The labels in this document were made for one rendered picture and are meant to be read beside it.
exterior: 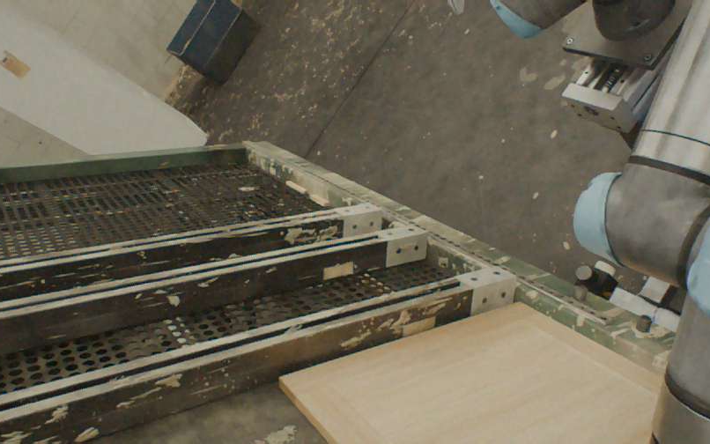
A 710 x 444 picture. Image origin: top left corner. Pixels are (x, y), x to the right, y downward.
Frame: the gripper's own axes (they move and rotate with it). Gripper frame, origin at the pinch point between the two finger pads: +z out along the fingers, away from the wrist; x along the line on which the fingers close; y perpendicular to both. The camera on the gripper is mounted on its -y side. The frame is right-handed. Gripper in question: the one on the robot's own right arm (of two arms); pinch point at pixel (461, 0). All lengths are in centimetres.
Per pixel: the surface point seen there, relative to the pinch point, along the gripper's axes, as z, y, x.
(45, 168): 3, 107, -129
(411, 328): 52, 25, -23
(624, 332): 68, -9, -14
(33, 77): -34, 175, -362
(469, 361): 56, 18, -11
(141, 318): 28, 68, -31
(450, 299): 53, 16, -26
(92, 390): 22, 66, 0
